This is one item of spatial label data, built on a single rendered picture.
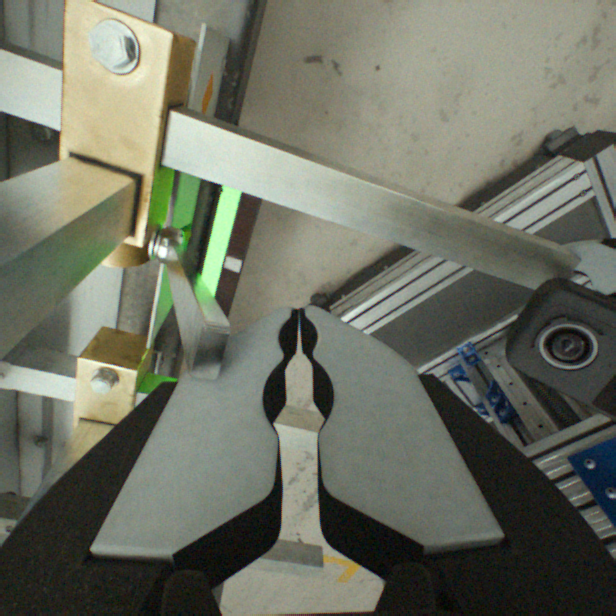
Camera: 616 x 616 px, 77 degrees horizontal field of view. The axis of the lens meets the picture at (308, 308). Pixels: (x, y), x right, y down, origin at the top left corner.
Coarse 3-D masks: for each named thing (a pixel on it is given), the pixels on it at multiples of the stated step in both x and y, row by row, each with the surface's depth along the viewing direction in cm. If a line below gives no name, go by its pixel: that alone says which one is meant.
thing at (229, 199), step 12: (228, 192) 39; (240, 192) 39; (228, 204) 39; (216, 216) 40; (228, 216) 40; (216, 228) 41; (228, 228) 41; (216, 240) 41; (216, 252) 42; (216, 264) 43; (204, 276) 44; (216, 276) 44
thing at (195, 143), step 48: (0, 48) 19; (0, 96) 20; (48, 96) 20; (192, 144) 22; (240, 144) 22; (288, 192) 23; (336, 192) 23; (384, 192) 24; (432, 240) 25; (480, 240) 25; (528, 240) 25
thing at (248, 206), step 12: (240, 204) 40; (252, 204) 40; (240, 216) 40; (252, 216) 40; (240, 228) 41; (240, 240) 41; (228, 252) 42; (240, 252) 42; (228, 264) 43; (240, 264) 43; (228, 276) 44; (228, 288) 44; (216, 300) 45; (228, 300) 45
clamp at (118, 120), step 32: (64, 0) 18; (64, 32) 18; (160, 32) 18; (64, 64) 19; (96, 64) 19; (160, 64) 19; (192, 64) 23; (64, 96) 20; (96, 96) 20; (128, 96) 20; (160, 96) 20; (64, 128) 20; (96, 128) 20; (128, 128) 20; (160, 128) 21; (96, 160) 21; (128, 160) 21; (160, 160) 22; (160, 192) 24; (128, 256) 25
